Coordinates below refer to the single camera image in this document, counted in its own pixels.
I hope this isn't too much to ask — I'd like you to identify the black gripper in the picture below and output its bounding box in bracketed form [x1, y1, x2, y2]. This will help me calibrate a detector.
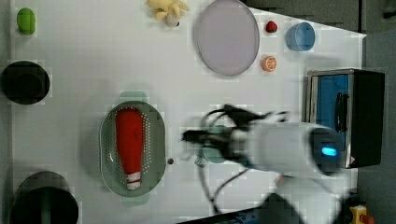
[181, 104, 289, 161]

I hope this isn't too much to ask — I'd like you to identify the red plush ketchup bottle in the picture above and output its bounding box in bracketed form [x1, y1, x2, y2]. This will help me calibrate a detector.
[116, 108, 144, 190]

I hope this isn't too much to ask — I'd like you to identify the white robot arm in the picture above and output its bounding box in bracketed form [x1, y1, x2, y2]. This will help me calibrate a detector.
[181, 105, 344, 224]

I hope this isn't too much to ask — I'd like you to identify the green plastic strainer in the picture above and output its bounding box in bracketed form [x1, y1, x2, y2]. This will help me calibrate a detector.
[98, 91, 167, 205]

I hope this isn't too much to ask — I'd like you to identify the green metal mug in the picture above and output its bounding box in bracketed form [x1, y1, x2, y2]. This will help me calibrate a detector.
[194, 125, 231, 168]

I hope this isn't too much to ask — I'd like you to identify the orange slice toy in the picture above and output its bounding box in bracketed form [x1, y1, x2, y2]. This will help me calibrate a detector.
[262, 56, 277, 72]

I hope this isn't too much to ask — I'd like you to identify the grey round plate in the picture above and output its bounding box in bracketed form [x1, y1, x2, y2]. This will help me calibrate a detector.
[195, 0, 260, 76]

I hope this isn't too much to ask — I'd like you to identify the black toaster oven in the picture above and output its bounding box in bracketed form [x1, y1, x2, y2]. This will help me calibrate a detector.
[305, 68, 385, 169]

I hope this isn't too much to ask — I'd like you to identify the yellow plush banana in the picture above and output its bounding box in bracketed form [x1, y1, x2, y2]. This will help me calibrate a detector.
[147, 0, 190, 27]

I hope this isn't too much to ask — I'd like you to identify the yellow red clamp tool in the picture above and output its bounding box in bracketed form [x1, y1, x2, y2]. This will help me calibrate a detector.
[349, 205, 375, 224]

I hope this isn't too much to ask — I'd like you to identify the green toy vegetable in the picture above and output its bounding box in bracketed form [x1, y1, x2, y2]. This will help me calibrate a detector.
[17, 7, 36, 35]

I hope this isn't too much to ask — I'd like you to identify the blue metal frame rail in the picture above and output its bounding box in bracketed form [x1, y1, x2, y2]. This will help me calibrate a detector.
[177, 208, 262, 224]

